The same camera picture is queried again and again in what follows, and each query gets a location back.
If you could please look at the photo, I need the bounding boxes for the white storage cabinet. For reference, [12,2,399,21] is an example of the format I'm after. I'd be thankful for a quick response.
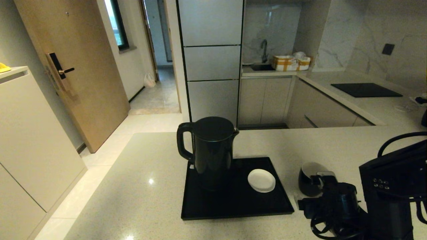
[0,66,88,240]

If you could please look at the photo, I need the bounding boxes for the dark framed window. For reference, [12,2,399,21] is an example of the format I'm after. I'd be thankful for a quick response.
[104,0,130,51]

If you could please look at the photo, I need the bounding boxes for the black induction cooktop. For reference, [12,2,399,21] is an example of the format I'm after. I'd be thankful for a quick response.
[331,83,404,98]

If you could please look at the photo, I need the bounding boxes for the light wooden door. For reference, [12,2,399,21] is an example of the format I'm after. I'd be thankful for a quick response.
[13,0,131,153]

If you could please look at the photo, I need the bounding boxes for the black cup white inside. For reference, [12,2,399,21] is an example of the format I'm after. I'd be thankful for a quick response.
[298,162,335,197]

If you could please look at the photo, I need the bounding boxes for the white round saucer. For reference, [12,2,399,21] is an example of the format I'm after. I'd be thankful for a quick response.
[247,169,277,193]

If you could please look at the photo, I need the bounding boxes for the metal kitchen faucet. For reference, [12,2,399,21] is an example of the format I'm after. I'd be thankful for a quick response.
[260,39,269,64]

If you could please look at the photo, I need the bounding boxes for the black door lock handle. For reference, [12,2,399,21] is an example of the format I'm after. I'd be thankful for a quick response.
[46,52,75,92]

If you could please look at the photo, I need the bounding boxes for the tall silver fridge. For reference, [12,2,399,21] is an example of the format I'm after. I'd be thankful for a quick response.
[176,0,244,129]

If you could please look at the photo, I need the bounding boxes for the beige counter drawer cabinet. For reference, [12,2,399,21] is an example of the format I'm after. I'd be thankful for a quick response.
[286,78,375,129]

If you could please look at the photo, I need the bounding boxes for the beige sink base cabinet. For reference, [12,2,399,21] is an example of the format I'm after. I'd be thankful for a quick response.
[238,76,296,129]

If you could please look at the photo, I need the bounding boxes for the black rectangular serving tray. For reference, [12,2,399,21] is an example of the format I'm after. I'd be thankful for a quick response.
[181,157,295,221]

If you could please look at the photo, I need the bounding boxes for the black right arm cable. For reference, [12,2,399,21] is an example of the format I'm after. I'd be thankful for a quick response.
[377,131,427,158]

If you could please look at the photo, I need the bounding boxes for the white plastic bag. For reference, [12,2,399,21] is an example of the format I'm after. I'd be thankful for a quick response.
[143,72,157,88]

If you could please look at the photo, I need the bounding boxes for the black electric kettle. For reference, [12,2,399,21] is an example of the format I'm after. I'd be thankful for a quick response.
[176,116,240,192]

